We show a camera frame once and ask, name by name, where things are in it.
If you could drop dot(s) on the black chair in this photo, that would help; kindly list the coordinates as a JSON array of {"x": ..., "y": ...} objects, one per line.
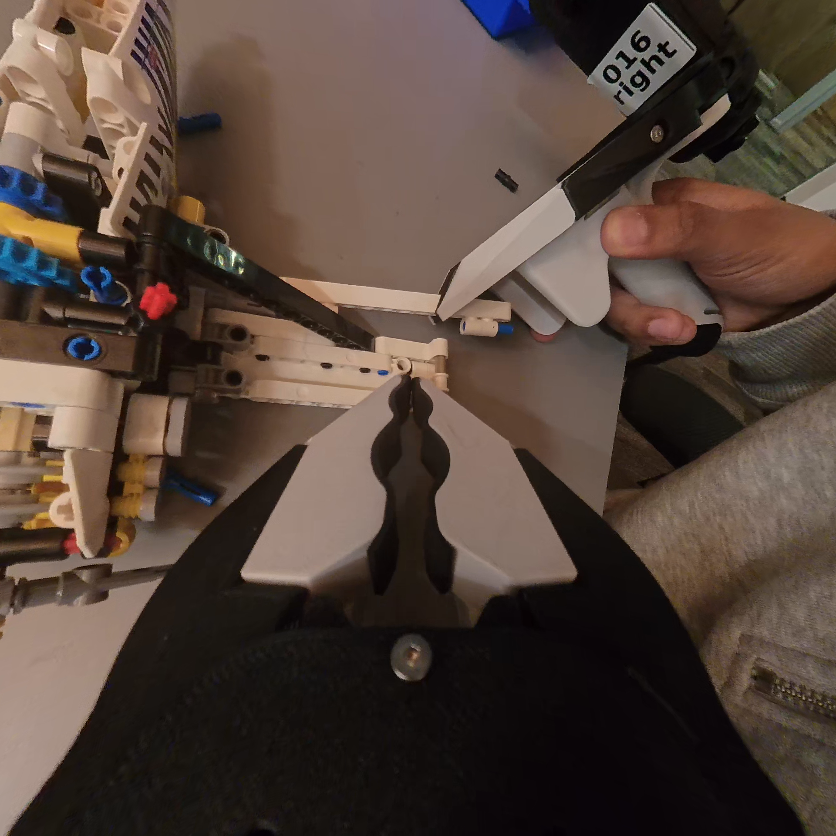
[{"x": 686, "y": 411}]

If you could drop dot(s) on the white lego subassembly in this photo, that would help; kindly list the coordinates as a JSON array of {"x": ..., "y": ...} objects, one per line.
[{"x": 300, "y": 375}]

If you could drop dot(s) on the long white lego beam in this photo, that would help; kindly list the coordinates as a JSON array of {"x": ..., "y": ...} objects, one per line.
[{"x": 392, "y": 300}]

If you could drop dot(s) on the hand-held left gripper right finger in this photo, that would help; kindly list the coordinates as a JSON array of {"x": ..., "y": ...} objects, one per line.
[{"x": 503, "y": 516}]

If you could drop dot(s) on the blue plastic bin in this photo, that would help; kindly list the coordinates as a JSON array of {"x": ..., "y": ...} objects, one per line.
[{"x": 503, "y": 16}]

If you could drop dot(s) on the person's grey hoodie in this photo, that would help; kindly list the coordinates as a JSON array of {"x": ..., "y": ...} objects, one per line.
[{"x": 751, "y": 522}]

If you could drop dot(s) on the large lego model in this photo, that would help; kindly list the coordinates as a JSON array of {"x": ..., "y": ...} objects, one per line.
[{"x": 85, "y": 392}]

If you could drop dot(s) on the person's right forearm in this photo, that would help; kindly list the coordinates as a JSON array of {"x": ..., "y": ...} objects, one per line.
[{"x": 784, "y": 352}]

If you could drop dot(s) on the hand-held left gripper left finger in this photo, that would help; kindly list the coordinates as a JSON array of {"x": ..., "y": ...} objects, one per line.
[{"x": 320, "y": 516}]

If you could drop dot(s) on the person's right hand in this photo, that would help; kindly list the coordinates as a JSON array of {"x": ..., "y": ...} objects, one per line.
[{"x": 731, "y": 248}]

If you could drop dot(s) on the black lego pin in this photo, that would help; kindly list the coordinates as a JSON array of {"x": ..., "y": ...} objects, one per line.
[{"x": 506, "y": 180}]

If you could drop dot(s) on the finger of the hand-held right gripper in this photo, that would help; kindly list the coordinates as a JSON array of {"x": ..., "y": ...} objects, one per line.
[{"x": 509, "y": 248}]

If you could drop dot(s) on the blue lego pin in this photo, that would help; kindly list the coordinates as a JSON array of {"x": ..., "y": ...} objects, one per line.
[
  {"x": 199, "y": 123},
  {"x": 189, "y": 488}
]

